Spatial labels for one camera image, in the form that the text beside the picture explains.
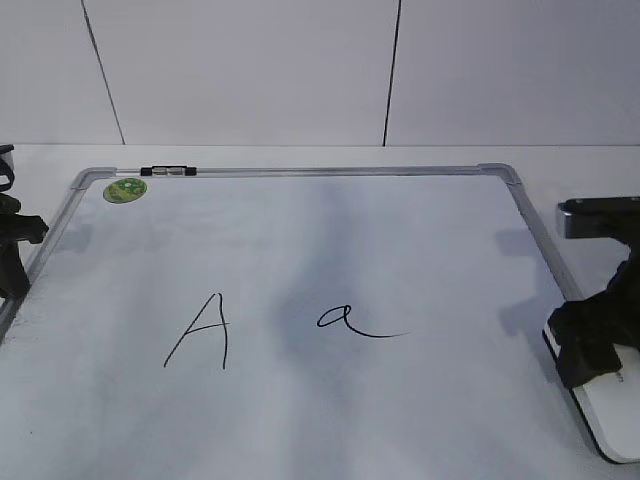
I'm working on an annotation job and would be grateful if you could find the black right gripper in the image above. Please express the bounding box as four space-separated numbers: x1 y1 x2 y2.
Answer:
547 249 639 388

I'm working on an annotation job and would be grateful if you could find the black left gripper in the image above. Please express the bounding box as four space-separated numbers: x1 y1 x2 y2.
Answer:
1 194 49 299

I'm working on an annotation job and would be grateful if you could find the white board eraser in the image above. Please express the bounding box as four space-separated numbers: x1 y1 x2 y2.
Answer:
570 345 640 464

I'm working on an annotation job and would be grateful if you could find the round green magnet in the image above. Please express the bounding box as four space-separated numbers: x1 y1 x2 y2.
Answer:
103 178 147 204

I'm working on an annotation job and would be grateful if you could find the silver black wrist camera box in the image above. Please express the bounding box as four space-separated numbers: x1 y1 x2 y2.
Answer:
556 196 639 249

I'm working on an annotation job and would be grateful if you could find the white whiteboard with grey frame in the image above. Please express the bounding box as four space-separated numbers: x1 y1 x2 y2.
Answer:
1 165 639 479

